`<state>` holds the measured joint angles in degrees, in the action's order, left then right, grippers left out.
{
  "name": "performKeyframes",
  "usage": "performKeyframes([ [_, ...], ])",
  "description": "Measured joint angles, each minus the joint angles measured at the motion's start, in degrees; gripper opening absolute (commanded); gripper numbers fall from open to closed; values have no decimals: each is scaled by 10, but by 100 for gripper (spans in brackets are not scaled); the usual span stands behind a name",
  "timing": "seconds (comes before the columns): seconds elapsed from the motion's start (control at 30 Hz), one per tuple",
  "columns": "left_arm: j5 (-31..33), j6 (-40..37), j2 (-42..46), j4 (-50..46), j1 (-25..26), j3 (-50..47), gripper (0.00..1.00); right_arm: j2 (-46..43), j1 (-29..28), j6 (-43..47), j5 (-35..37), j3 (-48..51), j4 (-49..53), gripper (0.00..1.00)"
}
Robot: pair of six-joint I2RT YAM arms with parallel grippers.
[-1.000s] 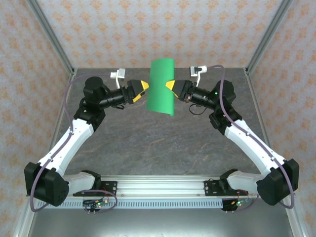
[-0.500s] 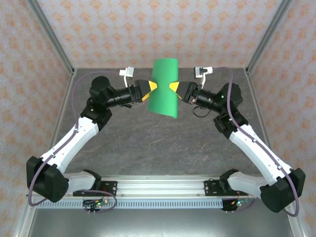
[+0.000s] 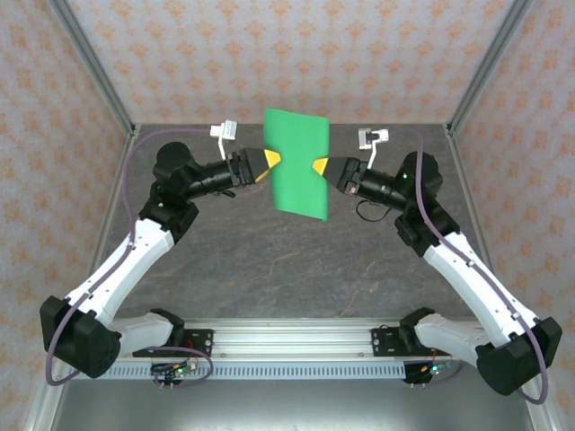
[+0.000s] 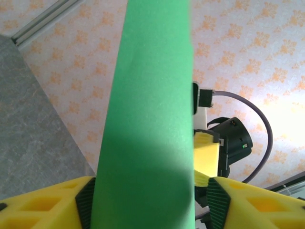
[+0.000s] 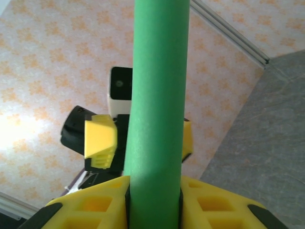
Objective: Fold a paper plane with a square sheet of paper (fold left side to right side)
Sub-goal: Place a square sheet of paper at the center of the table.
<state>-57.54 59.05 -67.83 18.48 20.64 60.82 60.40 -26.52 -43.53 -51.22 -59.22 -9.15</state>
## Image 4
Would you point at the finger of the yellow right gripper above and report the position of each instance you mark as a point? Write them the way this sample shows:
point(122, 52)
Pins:
point(206, 157)
point(201, 180)

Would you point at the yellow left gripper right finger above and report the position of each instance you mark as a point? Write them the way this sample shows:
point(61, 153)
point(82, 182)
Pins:
point(257, 207)

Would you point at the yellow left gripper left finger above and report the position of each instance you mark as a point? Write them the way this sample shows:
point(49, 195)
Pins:
point(43, 207)

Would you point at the aluminium frame post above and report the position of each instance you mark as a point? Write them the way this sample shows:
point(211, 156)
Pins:
point(289, 184)
point(45, 22)

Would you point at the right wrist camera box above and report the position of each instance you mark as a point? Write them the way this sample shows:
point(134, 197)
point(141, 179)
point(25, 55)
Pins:
point(199, 117)

